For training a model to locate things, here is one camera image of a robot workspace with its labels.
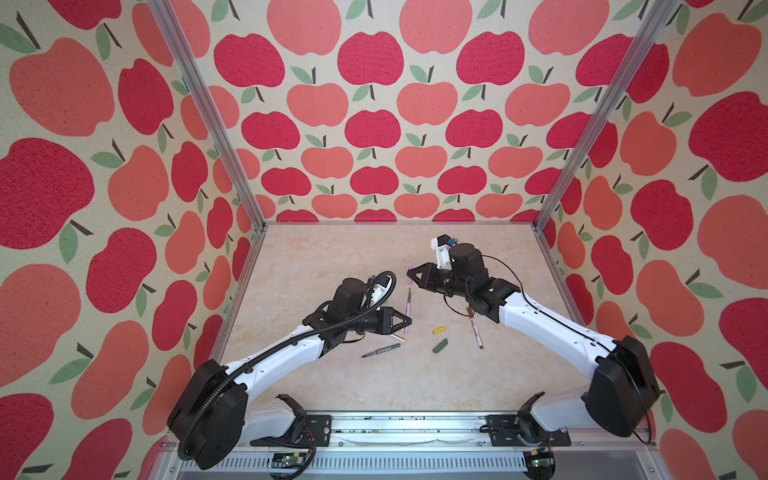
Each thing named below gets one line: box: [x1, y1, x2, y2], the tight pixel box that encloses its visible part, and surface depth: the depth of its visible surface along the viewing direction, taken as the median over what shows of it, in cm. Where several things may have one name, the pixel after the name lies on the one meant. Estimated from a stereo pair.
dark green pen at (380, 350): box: [360, 343, 401, 358], surface depth 90 cm
